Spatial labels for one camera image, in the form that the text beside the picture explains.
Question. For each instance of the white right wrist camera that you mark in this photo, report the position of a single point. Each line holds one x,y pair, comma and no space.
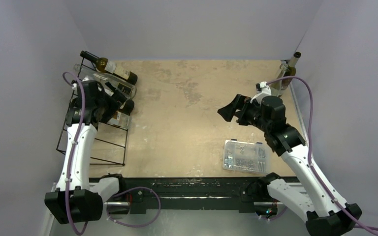
262,90

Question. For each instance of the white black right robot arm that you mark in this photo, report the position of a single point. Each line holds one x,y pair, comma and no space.
323,210

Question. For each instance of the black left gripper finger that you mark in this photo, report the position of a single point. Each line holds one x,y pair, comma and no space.
109,88
119,97

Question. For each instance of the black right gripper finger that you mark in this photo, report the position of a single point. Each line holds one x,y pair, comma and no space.
240,100
228,112

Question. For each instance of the clear glass black-label bottle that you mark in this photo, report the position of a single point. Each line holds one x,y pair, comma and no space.
119,84

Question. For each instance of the clear square bottle gold cap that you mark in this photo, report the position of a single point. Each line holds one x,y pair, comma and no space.
120,120

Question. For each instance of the dark open-neck wine bottle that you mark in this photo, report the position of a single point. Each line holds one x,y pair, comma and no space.
128,107

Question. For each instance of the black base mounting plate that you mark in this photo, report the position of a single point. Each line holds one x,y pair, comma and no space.
243,194

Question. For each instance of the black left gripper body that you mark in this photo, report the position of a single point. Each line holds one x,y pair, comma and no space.
108,105

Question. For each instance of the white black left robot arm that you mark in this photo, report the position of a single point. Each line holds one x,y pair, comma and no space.
74,199

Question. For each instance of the clear plastic screw box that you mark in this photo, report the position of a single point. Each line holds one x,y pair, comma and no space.
246,157

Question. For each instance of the dark green labelled wine bottle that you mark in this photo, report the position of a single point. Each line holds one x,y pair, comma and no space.
108,66

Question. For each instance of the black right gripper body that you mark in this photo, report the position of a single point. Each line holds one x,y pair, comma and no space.
239,110

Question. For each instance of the tall clear glass bottle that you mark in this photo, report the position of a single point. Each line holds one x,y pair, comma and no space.
276,87

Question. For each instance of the black wire wine rack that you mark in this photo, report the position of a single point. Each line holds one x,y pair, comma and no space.
111,142

